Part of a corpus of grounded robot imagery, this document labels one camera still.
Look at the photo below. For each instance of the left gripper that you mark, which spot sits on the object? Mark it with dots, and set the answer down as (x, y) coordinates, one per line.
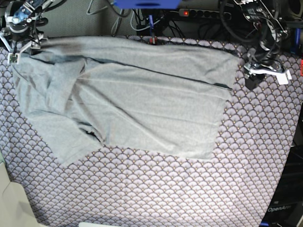
(263, 61)

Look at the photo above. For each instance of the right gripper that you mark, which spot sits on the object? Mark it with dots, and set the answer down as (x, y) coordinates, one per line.
(18, 25)

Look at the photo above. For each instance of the light grey T-shirt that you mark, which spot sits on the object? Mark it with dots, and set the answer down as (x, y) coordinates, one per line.
(83, 93)

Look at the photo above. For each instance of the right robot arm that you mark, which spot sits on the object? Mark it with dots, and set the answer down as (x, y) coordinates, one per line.
(52, 5)

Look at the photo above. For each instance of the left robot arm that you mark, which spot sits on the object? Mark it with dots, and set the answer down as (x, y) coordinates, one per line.
(272, 31)

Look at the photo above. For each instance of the red table clamp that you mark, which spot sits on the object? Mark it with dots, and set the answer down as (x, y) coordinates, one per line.
(153, 40)

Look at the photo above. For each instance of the black OpenArm box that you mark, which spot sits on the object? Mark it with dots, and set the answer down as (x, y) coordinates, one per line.
(286, 207)

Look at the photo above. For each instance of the fan-patterned table cloth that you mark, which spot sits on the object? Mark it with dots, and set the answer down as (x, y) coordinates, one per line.
(138, 188)

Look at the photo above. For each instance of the black power strip red switch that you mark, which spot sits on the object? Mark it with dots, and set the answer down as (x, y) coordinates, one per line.
(199, 13)

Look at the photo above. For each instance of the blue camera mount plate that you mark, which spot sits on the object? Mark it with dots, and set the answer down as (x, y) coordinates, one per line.
(147, 4)

